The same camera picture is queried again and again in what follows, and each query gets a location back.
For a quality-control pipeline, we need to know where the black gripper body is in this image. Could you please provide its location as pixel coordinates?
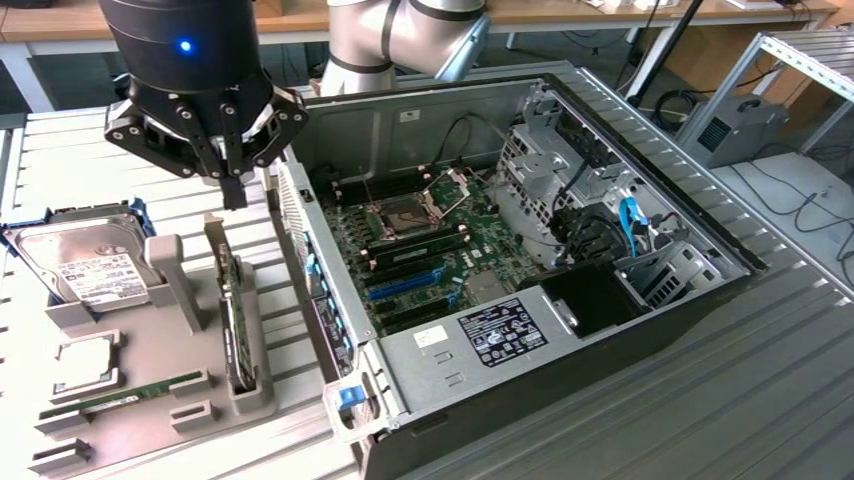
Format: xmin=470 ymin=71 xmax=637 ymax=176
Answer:
xmin=97 ymin=0 xmax=276 ymax=105

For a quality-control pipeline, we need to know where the Nvidia graphics card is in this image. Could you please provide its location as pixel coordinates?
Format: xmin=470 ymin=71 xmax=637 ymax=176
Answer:
xmin=201 ymin=212 xmax=260 ymax=396

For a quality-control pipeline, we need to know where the silver hard disk drive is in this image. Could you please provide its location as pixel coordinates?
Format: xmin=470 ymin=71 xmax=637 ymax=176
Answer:
xmin=0 ymin=197 xmax=160 ymax=307

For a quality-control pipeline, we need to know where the thin locking lever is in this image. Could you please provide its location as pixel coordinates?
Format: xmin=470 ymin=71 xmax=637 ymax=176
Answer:
xmin=358 ymin=164 xmax=378 ymax=221

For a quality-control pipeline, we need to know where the CPU socket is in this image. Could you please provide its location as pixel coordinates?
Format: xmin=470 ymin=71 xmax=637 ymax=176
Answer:
xmin=368 ymin=192 xmax=446 ymax=242

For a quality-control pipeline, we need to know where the metal socket cover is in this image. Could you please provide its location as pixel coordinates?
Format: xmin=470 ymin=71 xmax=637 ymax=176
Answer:
xmin=417 ymin=167 xmax=472 ymax=225

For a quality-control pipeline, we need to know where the silver hard disk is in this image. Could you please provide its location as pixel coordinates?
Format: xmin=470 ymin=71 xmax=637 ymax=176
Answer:
xmin=1 ymin=214 xmax=152 ymax=314

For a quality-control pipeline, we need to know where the green RAM stick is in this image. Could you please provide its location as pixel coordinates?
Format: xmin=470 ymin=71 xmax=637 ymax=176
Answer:
xmin=37 ymin=369 xmax=205 ymax=420
xmin=369 ymin=232 xmax=469 ymax=267

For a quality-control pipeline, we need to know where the green motherboard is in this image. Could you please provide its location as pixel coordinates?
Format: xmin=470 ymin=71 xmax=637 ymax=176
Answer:
xmin=312 ymin=169 xmax=555 ymax=337

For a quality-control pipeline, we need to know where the silver drive cage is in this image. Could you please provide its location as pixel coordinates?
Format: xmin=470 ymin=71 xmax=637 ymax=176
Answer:
xmin=496 ymin=79 xmax=645 ymax=264

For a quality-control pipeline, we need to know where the blue expansion slot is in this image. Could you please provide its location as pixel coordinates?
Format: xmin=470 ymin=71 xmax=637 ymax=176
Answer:
xmin=364 ymin=267 xmax=449 ymax=302

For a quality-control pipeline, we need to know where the grey parts rack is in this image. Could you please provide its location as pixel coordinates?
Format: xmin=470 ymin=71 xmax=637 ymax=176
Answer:
xmin=25 ymin=233 xmax=280 ymax=477

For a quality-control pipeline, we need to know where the silver chipset heatsink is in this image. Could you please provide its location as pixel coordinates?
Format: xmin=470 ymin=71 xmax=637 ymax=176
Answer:
xmin=464 ymin=272 xmax=506 ymax=302

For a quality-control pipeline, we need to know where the silver CPU chip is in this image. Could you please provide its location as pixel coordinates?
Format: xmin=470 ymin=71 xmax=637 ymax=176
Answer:
xmin=50 ymin=337 xmax=116 ymax=397

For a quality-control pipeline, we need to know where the grey power supply unit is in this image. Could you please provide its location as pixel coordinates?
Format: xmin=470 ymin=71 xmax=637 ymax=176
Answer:
xmin=358 ymin=292 xmax=588 ymax=421

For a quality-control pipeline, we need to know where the black stand pole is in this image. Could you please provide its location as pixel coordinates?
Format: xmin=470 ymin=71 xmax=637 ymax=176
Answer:
xmin=625 ymin=0 xmax=707 ymax=109

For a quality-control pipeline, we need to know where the silver disk bay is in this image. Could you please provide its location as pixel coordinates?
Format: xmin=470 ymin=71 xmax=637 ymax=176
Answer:
xmin=611 ymin=238 xmax=728 ymax=307

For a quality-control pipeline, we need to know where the grey control box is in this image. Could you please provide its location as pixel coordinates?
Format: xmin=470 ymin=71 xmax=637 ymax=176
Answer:
xmin=676 ymin=94 xmax=792 ymax=170

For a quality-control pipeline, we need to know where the open black PC case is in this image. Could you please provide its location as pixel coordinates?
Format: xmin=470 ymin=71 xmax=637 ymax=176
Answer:
xmin=262 ymin=59 xmax=769 ymax=480

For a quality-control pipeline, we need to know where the thin black wire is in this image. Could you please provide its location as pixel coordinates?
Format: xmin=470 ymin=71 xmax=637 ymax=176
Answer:
xmin=430 ymin=113 xmax=508 ymax=169

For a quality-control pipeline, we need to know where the black cable bundle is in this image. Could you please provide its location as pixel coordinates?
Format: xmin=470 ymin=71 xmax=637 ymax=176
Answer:
xmin=549 ymin=207 xmax=625 ymax=266

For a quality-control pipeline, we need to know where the blue wire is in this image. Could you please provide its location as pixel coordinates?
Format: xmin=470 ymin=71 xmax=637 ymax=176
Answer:
xmin=617 ymin=195 xmax=653 ymax=262

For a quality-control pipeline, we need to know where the coiled black cable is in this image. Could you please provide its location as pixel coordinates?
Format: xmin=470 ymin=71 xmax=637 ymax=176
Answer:
xmin=655 ymin=88 xmax=700 ymax=127

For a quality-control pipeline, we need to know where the aluminium frame table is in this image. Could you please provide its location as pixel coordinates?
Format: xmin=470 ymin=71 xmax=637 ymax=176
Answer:
xmin=672 ymin=28 xmax=854 ymax=174

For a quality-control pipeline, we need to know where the long black cable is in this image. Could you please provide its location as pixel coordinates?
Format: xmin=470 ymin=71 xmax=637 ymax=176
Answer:
xmin=729 ymin=160 xmax=854 ymax=264

